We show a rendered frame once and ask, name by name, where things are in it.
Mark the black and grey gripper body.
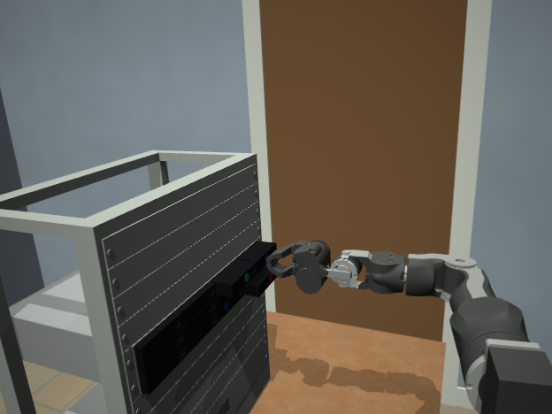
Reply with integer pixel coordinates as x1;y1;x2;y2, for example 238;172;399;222
292;240;352;294

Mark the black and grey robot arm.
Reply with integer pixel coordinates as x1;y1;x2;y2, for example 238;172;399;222
330;249;543;414

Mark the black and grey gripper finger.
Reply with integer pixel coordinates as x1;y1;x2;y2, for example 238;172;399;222
266;258;299;278
266;241;308;264

